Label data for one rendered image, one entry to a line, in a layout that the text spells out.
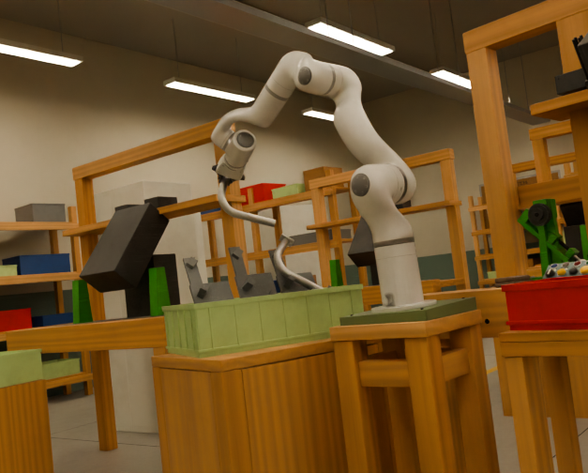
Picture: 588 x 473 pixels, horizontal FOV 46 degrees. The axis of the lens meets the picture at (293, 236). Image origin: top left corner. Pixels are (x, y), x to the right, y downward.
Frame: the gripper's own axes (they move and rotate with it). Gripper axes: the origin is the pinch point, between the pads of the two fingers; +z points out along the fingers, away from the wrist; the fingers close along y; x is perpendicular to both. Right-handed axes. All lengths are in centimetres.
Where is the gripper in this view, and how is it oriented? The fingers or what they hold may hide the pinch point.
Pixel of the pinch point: (225, 178)
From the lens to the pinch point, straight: 266.4
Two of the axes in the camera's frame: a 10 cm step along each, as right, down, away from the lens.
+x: -2.0, 8.8, -4.2
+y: -9.3, -3.1, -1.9
